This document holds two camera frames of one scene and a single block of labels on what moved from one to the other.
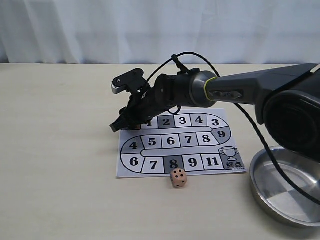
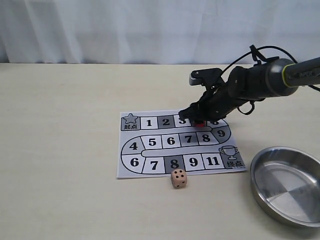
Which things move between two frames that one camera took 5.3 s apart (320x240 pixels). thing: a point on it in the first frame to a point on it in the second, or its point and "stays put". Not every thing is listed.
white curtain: [150, 31] stays put
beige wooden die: [178, 177] stays put
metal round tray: [278, 195] stays put
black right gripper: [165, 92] to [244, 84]
